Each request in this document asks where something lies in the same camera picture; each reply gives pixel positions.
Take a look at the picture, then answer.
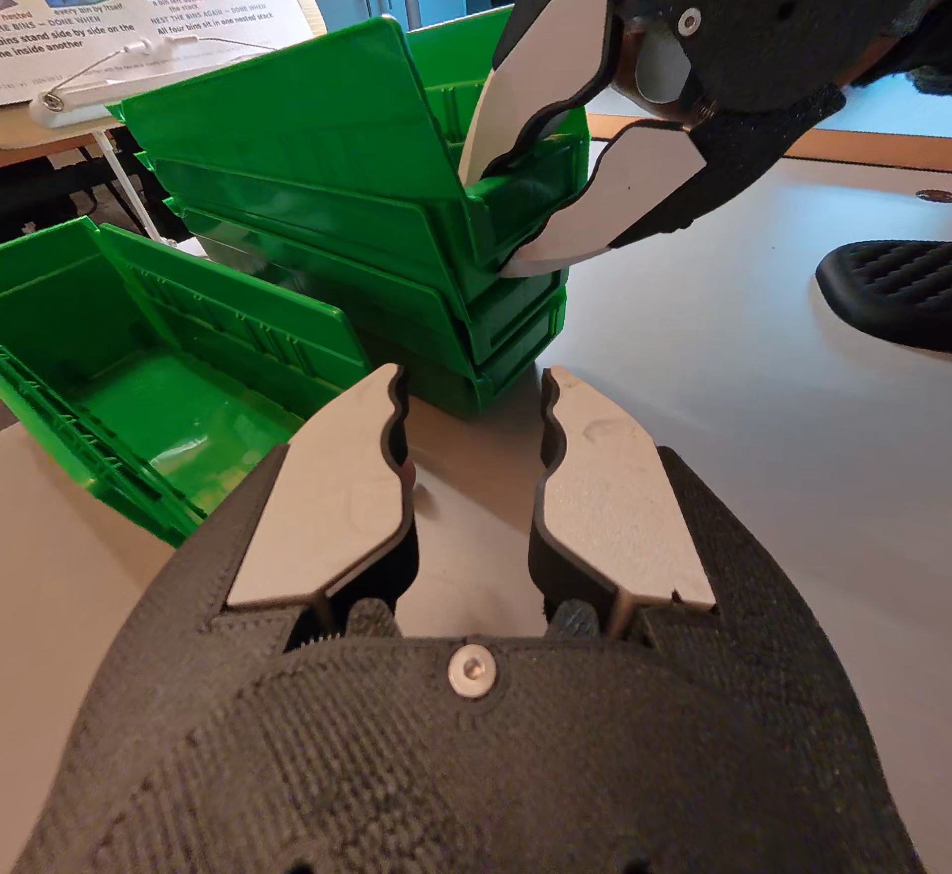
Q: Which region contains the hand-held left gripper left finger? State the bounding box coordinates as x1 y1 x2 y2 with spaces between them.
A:
225 363 419 629

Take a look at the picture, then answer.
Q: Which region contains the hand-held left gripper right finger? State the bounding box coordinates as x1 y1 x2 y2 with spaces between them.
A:
528 365 718 638

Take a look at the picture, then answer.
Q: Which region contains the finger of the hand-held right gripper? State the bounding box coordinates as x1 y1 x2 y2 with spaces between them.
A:
497 124 709 280
457 0 622 189

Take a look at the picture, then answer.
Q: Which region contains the green plastic bin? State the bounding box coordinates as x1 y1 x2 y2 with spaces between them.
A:
164 197 570 420
0 215 373 548
134 152 570 365
108 7 594 276

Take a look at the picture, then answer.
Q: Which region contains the person's right forearm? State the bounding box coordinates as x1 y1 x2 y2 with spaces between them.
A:
848 11 952 101

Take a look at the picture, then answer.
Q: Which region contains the grey desk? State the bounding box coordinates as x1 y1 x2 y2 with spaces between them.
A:
0 93 952 874

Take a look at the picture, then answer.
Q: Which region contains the black textured armrest pad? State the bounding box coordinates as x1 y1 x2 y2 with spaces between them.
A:
814 239 952 354

